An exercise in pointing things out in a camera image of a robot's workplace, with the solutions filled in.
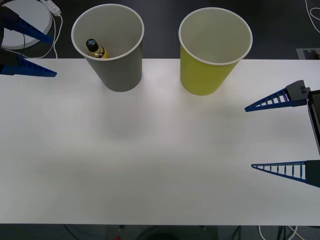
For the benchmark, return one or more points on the white round base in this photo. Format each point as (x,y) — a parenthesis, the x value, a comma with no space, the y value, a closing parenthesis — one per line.
(32,15)

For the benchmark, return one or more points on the white power strip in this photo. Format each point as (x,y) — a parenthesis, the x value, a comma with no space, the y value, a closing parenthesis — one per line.
(53,7)

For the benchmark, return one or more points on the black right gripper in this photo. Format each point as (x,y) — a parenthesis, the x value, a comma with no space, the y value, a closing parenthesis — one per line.
(315,115)

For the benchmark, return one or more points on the grey waste bin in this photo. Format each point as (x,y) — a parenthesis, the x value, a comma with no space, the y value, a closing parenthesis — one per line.
(120,72)

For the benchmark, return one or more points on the yellow bottle with black cap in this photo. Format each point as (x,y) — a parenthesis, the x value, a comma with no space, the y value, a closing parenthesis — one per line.
(96,50)

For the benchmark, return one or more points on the grey floor socket box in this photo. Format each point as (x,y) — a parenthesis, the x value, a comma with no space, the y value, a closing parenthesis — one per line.
(308,53)

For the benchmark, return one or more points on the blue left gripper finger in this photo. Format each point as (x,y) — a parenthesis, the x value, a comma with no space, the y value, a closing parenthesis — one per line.
(27,68)
(22,27)

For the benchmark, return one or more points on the yellow-green waste bin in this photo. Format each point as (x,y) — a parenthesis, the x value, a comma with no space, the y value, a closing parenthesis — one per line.
(205,77)

